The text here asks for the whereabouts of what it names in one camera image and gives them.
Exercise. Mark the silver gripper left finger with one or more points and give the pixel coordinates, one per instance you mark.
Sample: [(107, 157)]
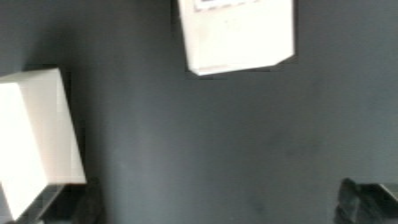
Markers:
[(66, 205)]

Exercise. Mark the white stool leg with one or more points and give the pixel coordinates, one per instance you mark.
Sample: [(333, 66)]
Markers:
[(40, 155)]

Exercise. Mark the white marker sheet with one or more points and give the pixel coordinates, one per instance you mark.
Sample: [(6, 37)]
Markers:
[(239, 34)]

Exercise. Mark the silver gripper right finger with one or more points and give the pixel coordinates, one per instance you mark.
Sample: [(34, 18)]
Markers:
[(367, 203)]

